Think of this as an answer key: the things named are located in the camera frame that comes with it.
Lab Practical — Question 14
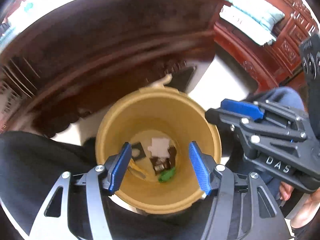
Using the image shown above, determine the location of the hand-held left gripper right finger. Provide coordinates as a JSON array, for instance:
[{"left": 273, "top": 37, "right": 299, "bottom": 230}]
[{"left": 188, "top": 141, "right": 290, "bottom": 240}]

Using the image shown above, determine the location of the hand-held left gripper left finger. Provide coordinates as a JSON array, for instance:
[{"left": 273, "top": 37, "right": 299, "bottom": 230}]
[{"left": 29, "top": 142, "right": 132, "bottom": 240}]

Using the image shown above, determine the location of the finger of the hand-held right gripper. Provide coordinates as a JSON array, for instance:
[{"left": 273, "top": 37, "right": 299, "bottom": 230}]
[
  {"left": 221, "top": 99, "right": 307, "bottom": 131},
  {"left": 205, "top": 107, "right": 307, "bottom": 157}
]

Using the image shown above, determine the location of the yellow snack wrapper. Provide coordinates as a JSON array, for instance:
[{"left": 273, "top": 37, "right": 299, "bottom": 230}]
[{"left": 127, "top": 162, "right": 148, "bottom": 179}]

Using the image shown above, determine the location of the green paper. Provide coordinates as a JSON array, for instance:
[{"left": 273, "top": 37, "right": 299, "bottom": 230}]
[{"left": 158, "top": 167, "right": 177, "bottom": 182}]

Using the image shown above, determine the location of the brown snack packet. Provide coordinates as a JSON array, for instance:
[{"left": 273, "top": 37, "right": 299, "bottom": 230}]
[{"left": 149, "top": 156, "right": 172, "bottom": 175}]

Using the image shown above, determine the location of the white paper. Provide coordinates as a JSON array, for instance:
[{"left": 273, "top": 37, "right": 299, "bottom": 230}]
[{"left": 147, "top": 137, "right": 170, "bottom": 158}]

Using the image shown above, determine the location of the tan plastic trash bin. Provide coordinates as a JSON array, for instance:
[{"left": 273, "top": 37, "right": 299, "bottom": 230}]
[{"left": 95, "top": 86, "right": 222, "bottom": 214}]

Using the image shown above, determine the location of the person's right hand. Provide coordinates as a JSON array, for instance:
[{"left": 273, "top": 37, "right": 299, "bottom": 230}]
[{"left": 279, "top": 181, "right": 320, "bottom": 230}]

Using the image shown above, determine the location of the person's right leg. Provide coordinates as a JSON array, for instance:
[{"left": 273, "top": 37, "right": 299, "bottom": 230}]
[{"left": 221, "top": 87, "right": 307, "bottom": 207}]

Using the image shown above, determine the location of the person's leg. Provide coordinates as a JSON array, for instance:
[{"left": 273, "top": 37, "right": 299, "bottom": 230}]
[
  {"left": 221, "top": 87, "right": 307, "bottom": 207},
  {"left": 0, "top": 131, "right": 113, "bottom": 240}
]

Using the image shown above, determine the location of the long carved wooden sofa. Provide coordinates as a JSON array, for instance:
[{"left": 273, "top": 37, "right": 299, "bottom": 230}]
[{"left": 214, "top": 0, "right": 320, "bottom": 90}]

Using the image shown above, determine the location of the dark flat object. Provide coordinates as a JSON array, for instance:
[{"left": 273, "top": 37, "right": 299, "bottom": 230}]
[{"left": 171, "top": 66, "right": 198, "bottom": 92}]

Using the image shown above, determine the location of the person's left leg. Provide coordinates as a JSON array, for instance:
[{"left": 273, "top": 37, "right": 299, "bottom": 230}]
[{"left": 0, "top": 131, "right": 113, "bottom": 240}]

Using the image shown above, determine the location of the blue patterned seat mat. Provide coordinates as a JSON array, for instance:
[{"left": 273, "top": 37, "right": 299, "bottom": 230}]
[{"left": 220, "top": 0, "right": 285, "bottom": 46}]

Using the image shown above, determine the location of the glass-topped wooden table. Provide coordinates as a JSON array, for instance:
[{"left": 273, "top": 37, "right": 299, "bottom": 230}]
[{"left": 0, "top": 0, "right": 233, "bottom": 140}]

